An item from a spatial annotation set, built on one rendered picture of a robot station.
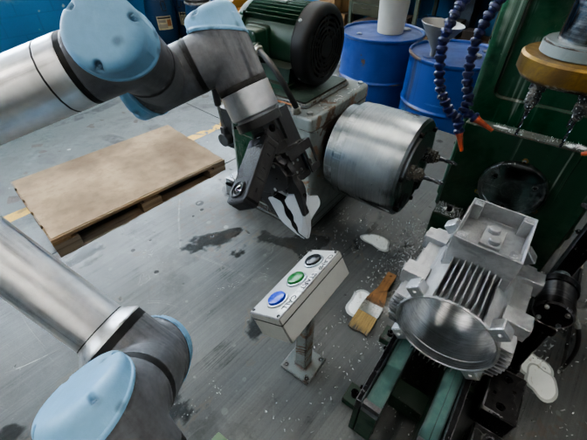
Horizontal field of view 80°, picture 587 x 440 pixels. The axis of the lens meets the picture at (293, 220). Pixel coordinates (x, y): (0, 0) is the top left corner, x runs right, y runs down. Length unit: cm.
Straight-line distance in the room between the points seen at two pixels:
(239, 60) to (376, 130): 42
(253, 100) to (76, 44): 22
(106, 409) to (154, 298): 52
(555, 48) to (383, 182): 37
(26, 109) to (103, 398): 31
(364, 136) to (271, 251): 40
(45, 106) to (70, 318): 30
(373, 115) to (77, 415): 76
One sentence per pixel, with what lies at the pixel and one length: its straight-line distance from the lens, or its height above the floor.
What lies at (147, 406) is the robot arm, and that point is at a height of 109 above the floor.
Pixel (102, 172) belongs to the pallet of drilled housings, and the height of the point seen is 15.
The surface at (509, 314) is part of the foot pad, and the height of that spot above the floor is 108.
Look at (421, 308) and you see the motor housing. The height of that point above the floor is 96.
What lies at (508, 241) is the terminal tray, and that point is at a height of 112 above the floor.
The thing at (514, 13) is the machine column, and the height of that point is 135.
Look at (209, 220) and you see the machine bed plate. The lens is 111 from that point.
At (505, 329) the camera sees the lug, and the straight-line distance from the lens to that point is 58.
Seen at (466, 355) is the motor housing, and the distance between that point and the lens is 69.
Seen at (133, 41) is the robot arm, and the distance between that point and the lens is 38.
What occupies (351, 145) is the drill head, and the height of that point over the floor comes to 111.
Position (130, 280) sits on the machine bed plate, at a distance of 101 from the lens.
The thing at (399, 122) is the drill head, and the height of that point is 116.
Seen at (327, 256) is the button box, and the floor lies 107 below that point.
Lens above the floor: 152
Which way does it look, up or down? 42 degrees down
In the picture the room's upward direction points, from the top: straight up
